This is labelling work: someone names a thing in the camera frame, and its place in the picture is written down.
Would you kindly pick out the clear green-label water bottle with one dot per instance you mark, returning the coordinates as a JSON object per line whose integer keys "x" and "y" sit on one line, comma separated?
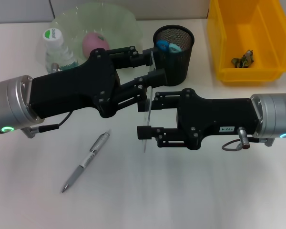
{"x": 57, "y": 52}

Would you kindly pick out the yellow plastic bin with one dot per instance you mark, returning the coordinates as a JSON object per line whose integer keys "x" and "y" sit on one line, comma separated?
{"x": 248, "y": 28}

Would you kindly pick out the black mesh pen holder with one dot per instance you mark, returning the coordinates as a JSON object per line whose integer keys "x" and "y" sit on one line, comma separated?
{"x": 178, "y": 69}

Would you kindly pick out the grey ballpoint pen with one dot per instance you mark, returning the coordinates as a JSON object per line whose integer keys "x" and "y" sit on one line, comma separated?
{"x": 81, "y": 164}

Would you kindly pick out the translucent green fruit plate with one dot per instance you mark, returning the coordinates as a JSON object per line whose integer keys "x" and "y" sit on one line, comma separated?
{"x": 69, "y": 23}

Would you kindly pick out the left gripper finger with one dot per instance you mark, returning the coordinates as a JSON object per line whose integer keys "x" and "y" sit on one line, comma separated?
{"x": 133, "y": 56}
{"x": 138, "y": 88}

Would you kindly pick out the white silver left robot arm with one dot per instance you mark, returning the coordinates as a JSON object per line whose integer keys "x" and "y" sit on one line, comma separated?
{"x": 12, "y": 107}

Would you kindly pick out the pink peach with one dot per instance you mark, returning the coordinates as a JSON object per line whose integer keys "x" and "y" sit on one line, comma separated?
{"x": 95, "y": 43}

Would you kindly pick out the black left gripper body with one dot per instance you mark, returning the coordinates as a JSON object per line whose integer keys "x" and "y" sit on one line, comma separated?
{"x": 71, "y": 88}

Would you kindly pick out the blue teal scissors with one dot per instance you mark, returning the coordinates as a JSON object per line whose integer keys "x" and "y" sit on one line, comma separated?
{"x": 169, "y": 46}

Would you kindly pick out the transparent plastic ruler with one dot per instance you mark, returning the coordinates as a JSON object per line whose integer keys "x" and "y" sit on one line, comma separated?
{"x": 149, "y": 78}

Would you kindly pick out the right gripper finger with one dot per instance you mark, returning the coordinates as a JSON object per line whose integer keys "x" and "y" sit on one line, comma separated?
{"x": 166, "y": 101}
{"x": 162, "y": 136}

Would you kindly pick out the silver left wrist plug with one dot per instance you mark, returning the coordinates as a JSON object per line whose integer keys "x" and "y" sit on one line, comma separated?
{"x": 54, "y": 66}

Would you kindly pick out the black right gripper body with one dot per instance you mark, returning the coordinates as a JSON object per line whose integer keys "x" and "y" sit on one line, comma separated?
{"x": 217, "y": 117}

